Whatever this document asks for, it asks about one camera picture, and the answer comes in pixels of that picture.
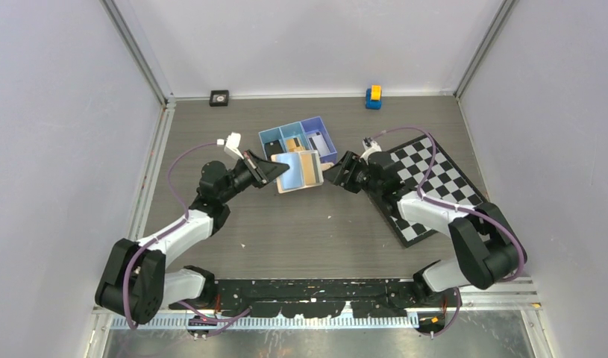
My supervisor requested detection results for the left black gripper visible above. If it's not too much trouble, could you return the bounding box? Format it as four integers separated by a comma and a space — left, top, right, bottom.
219, 150, 288, 204

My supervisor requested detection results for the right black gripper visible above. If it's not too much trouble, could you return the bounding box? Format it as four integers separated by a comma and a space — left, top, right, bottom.
320, 151, 382, 196

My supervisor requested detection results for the beige leather card holder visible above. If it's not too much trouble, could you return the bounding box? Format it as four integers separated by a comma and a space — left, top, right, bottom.
271, 150, 334, 194

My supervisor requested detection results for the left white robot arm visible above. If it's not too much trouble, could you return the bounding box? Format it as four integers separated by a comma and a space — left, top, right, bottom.
94, 151, 290, 327

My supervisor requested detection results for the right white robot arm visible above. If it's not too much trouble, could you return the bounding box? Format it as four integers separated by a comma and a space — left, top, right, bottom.
323, 151, 527, 307

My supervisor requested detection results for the black item in tray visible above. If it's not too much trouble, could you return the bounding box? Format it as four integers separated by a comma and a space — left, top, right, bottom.
263, 140, 285, 160

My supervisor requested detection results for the orange item in tray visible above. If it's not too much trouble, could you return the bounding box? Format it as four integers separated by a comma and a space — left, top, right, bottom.
284, 136, 306, 152

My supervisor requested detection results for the blue three-compartment organizer tray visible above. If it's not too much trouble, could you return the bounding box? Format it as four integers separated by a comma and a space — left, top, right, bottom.
258, 116, 338, 163

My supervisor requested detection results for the blue and yellow toy block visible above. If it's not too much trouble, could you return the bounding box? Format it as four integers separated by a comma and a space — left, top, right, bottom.
365, 85, 382, 110

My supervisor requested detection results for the small black square box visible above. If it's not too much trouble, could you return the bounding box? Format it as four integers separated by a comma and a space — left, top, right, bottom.
209, 89, 230, 107

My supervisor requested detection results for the black and white chessboard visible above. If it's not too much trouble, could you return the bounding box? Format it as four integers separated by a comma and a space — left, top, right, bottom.
368, 135, 486, 248

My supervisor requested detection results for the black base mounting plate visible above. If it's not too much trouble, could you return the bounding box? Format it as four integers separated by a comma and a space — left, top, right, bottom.
185, 278, 457, 318

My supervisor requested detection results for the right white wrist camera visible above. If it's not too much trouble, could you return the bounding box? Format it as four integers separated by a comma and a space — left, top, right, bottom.
360, 137, 382, 162

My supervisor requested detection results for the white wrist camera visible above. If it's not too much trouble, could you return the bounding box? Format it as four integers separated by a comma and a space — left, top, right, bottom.
360, 137, 382, 162
216, 132, 244, 160

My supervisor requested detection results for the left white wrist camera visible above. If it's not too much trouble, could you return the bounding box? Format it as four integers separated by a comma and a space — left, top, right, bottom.
216, 132, 244, 160

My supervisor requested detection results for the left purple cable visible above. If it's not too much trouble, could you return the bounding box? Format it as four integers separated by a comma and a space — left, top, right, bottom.
123, 140, 255, 339

